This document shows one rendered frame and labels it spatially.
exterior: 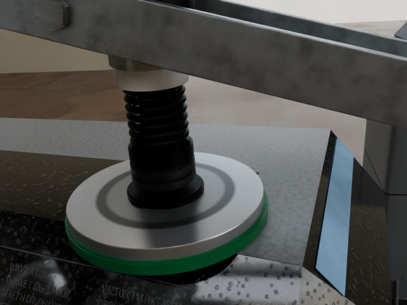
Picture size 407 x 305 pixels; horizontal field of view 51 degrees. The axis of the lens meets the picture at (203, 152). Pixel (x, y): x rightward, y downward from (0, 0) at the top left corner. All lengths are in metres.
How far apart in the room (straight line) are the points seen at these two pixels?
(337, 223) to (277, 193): 0.07
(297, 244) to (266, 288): 0.05
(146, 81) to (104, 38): 0.05
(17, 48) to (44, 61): 0.39
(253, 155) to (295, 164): 0.06
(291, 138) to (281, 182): 0.15
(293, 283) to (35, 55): 5.93
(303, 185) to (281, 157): 0.09
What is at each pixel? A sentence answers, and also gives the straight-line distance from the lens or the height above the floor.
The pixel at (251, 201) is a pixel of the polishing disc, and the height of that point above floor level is 0.89.
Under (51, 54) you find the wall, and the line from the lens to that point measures 6.10.
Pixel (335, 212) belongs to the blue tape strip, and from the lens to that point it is 0.52.
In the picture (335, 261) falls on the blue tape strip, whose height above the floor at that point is 0.84.
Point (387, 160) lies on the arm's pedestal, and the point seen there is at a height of 0.54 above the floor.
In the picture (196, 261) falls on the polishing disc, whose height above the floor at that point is 0.88.
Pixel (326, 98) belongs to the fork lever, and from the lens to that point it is 0.35.
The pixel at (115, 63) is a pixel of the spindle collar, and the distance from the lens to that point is 0.40.
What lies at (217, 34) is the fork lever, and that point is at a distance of 0.34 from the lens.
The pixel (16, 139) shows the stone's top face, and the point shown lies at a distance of 0.80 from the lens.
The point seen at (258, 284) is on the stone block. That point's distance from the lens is 0.41.
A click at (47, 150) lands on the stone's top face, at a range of 0.72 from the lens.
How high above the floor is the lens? 1.11
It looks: 23 degrees down
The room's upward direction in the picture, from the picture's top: 4 degrees counter-clockwise
